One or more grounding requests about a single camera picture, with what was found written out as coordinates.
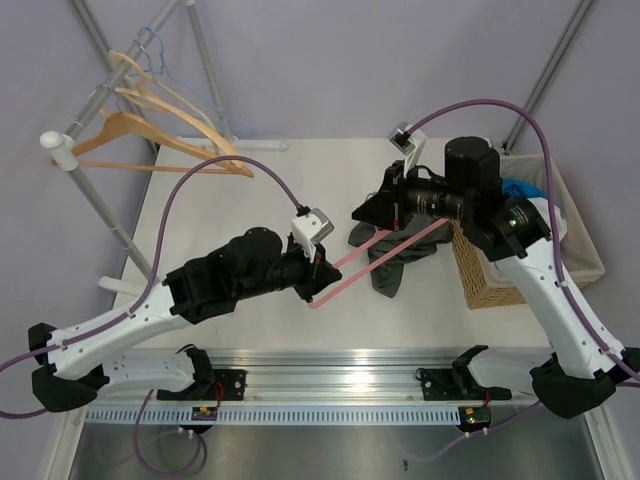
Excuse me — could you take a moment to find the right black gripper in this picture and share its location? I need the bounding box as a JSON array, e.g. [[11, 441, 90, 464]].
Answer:
[[352, 161, 472, 232]]

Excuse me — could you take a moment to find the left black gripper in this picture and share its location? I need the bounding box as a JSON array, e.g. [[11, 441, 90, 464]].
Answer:
[[236, 236, 342, 303]]

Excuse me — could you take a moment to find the pink hanger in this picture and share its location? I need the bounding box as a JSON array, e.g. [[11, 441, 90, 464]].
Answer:
[[308, 217, 451, 310]]

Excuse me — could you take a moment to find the dark grey t shirt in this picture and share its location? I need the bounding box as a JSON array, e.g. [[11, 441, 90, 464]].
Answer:
[[367, 215, 453, 298]]

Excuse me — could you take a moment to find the bright blue t shirt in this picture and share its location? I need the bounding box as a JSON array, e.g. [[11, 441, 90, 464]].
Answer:
[[502, 179, 546, 198]]

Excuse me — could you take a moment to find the light blue wire hanger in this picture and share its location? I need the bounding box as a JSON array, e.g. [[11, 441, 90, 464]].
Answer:
[[138, 25, 256, 136]]

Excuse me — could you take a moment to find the white t shirt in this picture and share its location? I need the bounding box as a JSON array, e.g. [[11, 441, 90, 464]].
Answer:
[[529, 197, 568, 243]]

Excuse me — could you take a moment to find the beige wooden hanger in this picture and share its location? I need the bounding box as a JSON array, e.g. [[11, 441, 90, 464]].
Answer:
[[99, 74, 241, 159]]

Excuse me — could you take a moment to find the brown wooden hanger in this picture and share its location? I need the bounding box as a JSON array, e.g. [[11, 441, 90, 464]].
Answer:
[[40, 112, 237, 173]]

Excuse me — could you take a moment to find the cream plastic hanger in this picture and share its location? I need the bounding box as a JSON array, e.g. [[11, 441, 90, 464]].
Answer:
[[108, 50, 214, 127]]

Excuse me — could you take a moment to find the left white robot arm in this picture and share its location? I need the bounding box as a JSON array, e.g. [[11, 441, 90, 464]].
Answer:
[[28, 227, 342, 413]]

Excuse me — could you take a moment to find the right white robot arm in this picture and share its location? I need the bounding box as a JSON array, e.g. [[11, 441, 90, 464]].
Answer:
[[352, 136, 639, 419]]

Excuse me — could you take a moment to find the wicker laundry basket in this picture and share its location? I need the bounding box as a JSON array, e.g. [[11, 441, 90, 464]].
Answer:
[[452, 155, 605, 309]]

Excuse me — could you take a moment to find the metal clothes rack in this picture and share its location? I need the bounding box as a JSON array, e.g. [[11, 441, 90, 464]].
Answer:
[[39, 0, 290, 296]]

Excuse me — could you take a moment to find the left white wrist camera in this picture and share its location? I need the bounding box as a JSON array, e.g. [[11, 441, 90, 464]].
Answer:
[[291, 207, 334, 260]]

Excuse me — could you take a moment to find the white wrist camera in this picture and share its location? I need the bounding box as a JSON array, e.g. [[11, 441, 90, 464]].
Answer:
[[388, 122, 427, 177], [291, 207, 334, 260]]

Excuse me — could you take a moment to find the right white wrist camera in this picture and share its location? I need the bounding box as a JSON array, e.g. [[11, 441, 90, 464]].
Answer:
[[388, 122, 427, 177]]

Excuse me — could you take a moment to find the aluminium mounting rail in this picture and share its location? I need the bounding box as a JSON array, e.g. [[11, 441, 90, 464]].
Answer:
[[207, 347, 463, 405]]

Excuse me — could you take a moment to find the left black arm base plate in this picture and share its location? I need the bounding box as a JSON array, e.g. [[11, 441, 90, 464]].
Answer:
[[156, 369, 247, 401]]

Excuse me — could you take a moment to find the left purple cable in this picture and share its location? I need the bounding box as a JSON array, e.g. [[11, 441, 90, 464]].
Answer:
[[0, 155, 309, 420]]

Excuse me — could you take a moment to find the purple cable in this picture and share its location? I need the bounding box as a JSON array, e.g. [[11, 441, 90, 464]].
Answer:
[[407, 98, 640, 389], [0, 155, 309, 420]]

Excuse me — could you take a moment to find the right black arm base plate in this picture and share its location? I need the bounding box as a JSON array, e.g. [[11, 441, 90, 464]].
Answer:
[[414, 368, 512, 402]]

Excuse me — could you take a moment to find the white slotted cable duct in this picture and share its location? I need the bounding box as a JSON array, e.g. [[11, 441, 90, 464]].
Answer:
[[85, 405, 461, 426]]

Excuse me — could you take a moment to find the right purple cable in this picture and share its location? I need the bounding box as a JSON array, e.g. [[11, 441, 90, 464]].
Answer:
[[407, 98, 640, 389]]

